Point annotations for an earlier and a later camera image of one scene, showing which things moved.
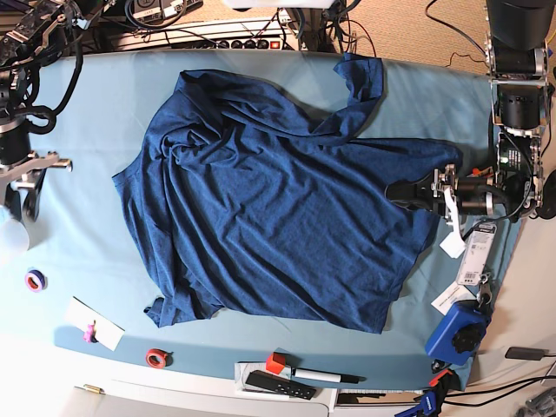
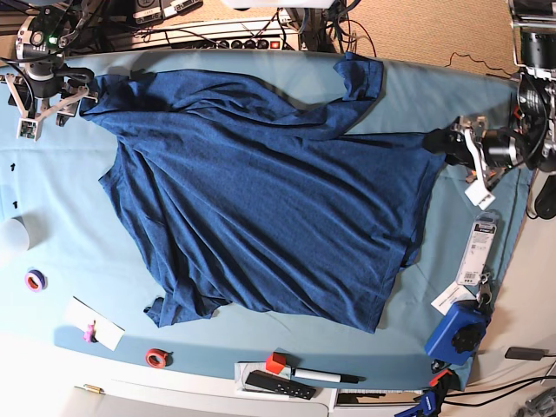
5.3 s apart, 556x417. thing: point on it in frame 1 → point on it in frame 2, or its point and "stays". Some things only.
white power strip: (257, 35) stays
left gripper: (29, 168) → (59, 90)
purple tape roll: (36, 281) stays
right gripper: (472, 196) → (489, 151)
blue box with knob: (460, 334) stays
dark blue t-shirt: (248, 201) stays
